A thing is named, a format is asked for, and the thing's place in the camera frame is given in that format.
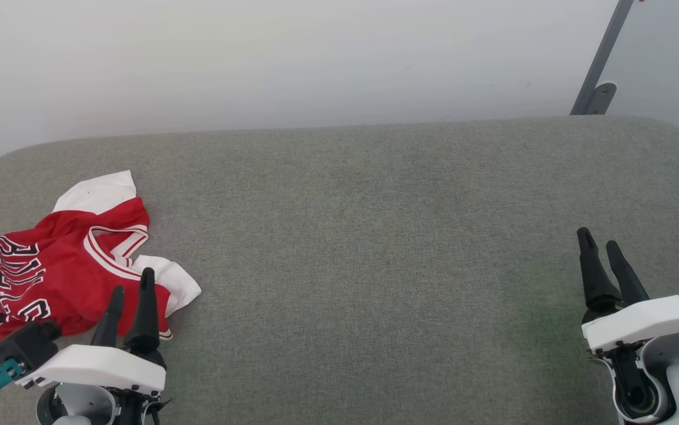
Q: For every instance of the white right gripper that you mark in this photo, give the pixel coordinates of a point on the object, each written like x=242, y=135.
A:
x=646, y=321

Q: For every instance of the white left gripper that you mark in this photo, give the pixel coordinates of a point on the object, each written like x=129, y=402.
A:
x=97, y=366

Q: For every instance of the red basketball jersey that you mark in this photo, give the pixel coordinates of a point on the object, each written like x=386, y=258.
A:
x=62, y=277

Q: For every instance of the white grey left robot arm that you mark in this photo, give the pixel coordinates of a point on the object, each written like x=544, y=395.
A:
x=80, y=402

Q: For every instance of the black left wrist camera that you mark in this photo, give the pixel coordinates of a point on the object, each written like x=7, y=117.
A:
x=26, y=345

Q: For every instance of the grey metal post bracket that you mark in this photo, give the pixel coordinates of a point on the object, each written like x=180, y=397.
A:
x=600, y=97

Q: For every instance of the grey metal post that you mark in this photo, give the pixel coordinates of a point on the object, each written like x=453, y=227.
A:
x=605, y=47

